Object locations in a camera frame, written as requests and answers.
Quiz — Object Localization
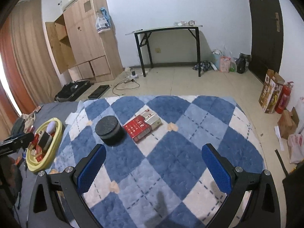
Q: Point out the yellow plastic tray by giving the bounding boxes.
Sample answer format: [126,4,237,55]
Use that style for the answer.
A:
[26,117,63,172]

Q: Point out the white paper sheet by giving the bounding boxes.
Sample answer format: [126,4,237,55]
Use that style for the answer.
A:
[65,101,84,125]

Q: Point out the black open case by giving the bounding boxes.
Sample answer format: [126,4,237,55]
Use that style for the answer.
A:
[54,80,92,102]

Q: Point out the black round foam container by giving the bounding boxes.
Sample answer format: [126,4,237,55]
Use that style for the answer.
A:
[95,115,125,146]

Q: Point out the brown curtain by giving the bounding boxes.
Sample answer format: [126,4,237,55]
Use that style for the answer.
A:
[0,0,63,124]

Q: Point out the black keyboard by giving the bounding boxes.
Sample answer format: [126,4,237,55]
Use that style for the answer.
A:
[88,85,110,99]

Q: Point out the blue checkered rug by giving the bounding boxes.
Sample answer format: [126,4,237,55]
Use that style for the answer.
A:
[51,96,264,227]

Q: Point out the red fire extinguisher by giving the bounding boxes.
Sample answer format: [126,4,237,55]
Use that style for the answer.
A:
[275,81,294,114]

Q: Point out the red white cigarette packs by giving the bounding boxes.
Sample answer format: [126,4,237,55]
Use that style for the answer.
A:
[124,109,162,143]

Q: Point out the wooden wardrobe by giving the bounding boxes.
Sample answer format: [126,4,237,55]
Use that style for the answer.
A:
[45,0,123,82]

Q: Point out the printed cardboard box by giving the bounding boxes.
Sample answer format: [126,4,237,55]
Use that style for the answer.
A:
[259,69,285,114]

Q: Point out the black bag on floor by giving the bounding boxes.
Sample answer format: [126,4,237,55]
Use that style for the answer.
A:
[235,53,251,74]

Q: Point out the pink snack bag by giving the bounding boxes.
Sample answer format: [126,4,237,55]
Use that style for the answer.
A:
[219,56,231,73]

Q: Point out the white plastic bag hanging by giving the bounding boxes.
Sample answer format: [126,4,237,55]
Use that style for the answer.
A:
[95,7,111,33]

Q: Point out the black folding table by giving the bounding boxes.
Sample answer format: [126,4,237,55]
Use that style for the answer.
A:
[130,25,202,77]

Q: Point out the dark brown door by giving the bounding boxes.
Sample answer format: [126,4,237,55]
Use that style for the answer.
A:
[249,0,283,82]

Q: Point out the power strip with cable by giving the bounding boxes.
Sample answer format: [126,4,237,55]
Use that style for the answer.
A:
[112,71,144,96]

